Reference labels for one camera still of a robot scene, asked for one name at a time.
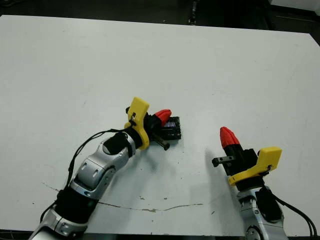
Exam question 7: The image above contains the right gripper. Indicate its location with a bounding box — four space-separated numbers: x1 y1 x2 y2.
211 126 283 192

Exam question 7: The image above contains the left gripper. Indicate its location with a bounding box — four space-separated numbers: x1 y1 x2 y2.
124 96 173 151

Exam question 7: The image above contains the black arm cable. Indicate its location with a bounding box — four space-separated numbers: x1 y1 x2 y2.
271 193 317 237
39 128 126 224

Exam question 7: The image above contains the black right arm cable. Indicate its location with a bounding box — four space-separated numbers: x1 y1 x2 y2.
271 193 317 237

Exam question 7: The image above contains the black taped box lid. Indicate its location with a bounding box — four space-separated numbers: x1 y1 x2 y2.
159 116 183 141

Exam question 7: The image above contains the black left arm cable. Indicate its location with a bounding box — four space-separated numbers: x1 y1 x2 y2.
39 128 126 224

